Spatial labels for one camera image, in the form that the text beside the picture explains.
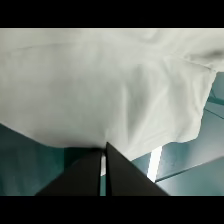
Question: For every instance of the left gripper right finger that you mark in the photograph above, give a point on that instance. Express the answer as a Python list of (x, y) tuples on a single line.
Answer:
[(128, 176)]

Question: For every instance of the white T-shirt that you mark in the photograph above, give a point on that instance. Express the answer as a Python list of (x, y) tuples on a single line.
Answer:
[(100, 90)]

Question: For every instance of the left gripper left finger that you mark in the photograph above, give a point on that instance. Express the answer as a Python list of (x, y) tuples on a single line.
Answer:
[(80, 178)]

